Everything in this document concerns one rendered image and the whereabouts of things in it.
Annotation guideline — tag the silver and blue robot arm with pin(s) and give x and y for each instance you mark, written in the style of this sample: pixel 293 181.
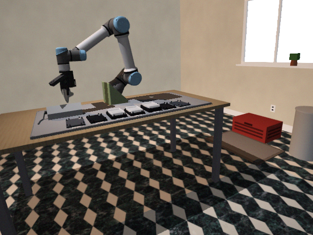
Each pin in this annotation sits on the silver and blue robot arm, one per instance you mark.
pixel 120 25

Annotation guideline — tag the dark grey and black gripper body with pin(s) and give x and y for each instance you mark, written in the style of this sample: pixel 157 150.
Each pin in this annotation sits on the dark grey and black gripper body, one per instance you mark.
pixel 69 80

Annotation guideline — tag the white operator panel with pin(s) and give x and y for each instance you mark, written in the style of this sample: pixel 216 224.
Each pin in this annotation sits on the white operator panel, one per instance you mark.
pixel 62 111

